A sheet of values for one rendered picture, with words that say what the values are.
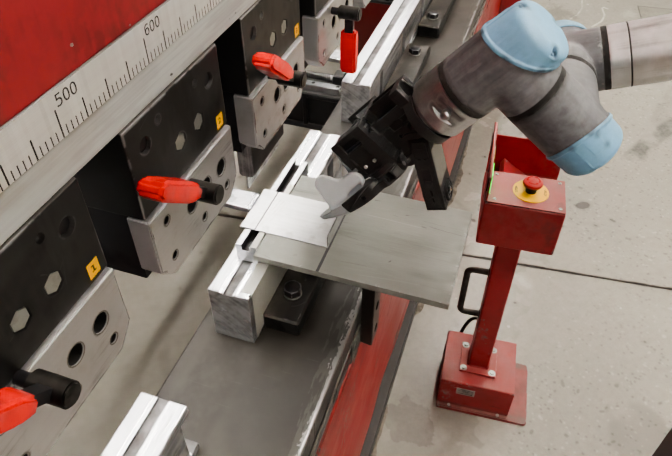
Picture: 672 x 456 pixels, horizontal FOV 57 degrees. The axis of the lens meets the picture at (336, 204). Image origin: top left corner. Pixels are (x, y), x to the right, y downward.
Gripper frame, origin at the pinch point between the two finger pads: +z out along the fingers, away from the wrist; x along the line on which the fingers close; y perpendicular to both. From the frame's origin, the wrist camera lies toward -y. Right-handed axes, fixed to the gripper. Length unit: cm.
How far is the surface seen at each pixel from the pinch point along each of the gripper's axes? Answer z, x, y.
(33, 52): -25, 35, 30
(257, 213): 11.0, 1.4, 6.2
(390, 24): 13, -71, 3
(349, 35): -10.5, -14.8, 13.3
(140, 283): 137, -52, 1
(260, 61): -17.8, 12.0, 19.9
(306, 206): 7.1, -2.3, 1.5
